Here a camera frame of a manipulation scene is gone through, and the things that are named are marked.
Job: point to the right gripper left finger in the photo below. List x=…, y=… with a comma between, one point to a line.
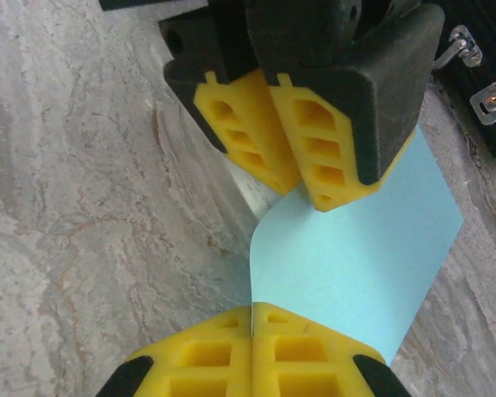
x=206, y=360

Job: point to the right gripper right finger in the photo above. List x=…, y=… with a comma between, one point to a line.
x=306, y=360

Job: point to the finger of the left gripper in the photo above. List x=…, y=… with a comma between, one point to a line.
x=355, y=103
x=231, y=116

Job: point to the light blue paper sheet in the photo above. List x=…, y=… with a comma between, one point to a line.
x=335, y=264

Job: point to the black hard case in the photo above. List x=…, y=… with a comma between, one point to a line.
x=492, y=49

